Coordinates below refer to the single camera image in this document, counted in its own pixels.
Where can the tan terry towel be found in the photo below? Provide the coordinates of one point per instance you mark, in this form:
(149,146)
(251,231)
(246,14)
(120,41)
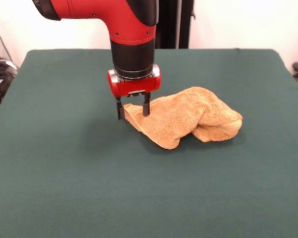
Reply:
(178,116)

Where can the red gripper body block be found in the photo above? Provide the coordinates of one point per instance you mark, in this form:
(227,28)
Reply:
(136,86)

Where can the dark green table cloth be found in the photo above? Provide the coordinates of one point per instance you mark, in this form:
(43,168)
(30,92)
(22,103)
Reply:
(149,193)

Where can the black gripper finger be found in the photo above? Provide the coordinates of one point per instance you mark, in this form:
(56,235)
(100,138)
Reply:
(120,109)
(146,106)

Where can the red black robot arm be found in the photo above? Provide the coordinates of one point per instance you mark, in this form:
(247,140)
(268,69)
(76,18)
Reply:
(129,24)

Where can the black metal stand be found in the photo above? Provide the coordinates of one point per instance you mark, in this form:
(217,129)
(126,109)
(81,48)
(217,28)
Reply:
(169,29)

